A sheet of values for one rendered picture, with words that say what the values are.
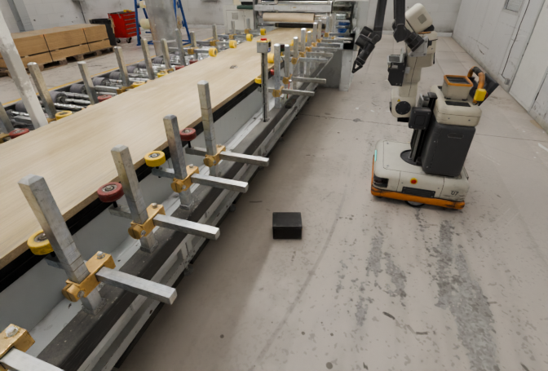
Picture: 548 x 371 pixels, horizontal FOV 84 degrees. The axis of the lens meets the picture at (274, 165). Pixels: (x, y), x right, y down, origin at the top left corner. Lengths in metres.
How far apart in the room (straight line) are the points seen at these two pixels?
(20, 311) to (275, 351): 1.05
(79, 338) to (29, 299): 0.24
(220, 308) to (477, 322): 1.35
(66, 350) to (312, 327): 1.12
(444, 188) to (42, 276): 2.34
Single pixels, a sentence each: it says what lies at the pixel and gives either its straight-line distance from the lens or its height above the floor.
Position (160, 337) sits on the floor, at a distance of 1.85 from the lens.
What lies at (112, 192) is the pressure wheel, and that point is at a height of 0.91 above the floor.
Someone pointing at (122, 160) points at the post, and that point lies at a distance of 1.00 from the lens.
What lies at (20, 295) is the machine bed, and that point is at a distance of 1.22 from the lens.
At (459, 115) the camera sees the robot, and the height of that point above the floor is 0.76.
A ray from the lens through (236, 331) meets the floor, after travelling 1.78.
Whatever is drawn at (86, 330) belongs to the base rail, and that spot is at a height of 0.70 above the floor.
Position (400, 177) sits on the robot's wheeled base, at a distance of 2.48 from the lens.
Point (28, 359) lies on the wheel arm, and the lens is 0.93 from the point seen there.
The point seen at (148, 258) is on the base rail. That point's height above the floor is 0.70.
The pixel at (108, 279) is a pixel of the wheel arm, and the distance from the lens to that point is 1.01.
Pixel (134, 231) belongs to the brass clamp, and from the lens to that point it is 1.14.
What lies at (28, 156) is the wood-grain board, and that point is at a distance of 1.66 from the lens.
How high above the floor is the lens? 1.53
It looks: 31 degrees down
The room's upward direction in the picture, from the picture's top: 1 degrees counter-clockwise
